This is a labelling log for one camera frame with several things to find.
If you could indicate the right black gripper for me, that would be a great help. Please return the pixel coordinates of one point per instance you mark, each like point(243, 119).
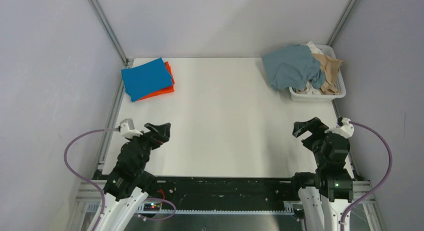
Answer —
point(314, 125)

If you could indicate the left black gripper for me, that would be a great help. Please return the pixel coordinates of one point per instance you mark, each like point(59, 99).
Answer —
point(161, 135)

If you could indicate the white t shirt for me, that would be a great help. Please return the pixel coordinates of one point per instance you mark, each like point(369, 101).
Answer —
point(309, 89)

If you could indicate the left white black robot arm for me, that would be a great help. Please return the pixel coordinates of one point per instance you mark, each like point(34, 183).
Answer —
point(127, 184)

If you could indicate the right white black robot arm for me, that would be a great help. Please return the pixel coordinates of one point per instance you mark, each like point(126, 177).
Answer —
point(326, 193)

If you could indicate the folded blue t shirt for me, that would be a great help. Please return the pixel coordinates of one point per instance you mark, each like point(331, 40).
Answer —
point(146, 79)

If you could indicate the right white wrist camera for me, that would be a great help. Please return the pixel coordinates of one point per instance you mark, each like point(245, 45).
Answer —
point(344, 128)

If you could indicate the beige t shirt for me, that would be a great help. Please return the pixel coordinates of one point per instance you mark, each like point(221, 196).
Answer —
point(330, 67)

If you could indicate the left controller board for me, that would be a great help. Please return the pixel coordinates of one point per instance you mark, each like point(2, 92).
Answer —
point(151, 207)

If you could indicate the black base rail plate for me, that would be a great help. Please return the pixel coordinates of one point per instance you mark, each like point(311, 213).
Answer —
point(222, 194)

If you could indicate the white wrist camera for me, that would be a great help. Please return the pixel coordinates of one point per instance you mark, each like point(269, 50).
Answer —
point(344, 128)
point(127, 129)

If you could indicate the white plastic laundry basket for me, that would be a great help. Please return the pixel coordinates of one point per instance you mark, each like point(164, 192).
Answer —
point(327, 50)

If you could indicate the aluminium frame rail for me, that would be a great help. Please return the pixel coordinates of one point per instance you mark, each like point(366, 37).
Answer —
point(89, 191)

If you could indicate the grey-blue t shirt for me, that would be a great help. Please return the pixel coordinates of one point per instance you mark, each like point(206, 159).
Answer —
point(292, 66)

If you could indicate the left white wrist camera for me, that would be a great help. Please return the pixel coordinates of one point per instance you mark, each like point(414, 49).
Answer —
point(127, 129)

